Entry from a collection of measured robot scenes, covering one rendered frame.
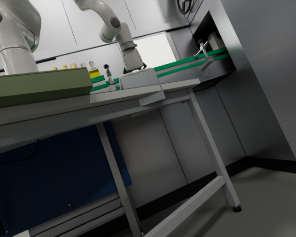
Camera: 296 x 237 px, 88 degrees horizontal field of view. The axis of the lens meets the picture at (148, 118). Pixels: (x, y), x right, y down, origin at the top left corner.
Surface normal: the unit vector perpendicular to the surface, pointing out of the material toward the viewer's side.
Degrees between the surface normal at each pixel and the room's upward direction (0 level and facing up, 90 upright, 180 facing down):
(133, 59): 107
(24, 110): 90
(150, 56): 90
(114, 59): 90
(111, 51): 90
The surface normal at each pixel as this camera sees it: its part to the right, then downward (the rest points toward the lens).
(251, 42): 0.14, -0.17
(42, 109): 0.48, -0.29
